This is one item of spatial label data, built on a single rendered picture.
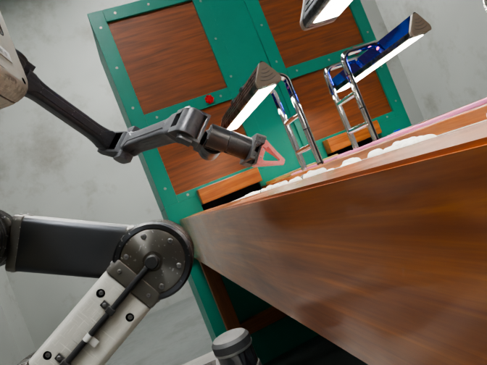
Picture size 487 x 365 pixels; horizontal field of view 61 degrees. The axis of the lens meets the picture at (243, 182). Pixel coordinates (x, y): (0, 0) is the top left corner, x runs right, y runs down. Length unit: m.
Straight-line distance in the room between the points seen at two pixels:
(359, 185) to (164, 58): 1.82
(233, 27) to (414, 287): 1.97
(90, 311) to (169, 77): 1.47
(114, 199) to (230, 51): 2.51
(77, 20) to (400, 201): 4.56
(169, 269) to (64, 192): 3.74
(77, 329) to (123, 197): 3.56
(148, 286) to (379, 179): 0.49
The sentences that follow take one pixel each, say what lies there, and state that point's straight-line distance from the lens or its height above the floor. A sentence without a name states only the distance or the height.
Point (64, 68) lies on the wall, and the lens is 4.61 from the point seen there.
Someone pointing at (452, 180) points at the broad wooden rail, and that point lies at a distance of 0.23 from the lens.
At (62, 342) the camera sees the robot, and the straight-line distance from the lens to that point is 0.75.
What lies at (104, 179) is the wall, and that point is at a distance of 4.30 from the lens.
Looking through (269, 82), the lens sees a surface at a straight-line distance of 1.24.
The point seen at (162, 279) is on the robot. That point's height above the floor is 0.70.
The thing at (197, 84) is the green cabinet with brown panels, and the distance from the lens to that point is 2.04.
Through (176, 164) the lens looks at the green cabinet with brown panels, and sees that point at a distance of 1.94.
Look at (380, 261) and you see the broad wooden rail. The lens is 0.32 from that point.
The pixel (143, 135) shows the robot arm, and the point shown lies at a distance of 1.17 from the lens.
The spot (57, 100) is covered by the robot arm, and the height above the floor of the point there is 1.21.
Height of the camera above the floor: 0.78
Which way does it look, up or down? 1 degrees up
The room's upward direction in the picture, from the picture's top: 22 degrees counter-clockwise
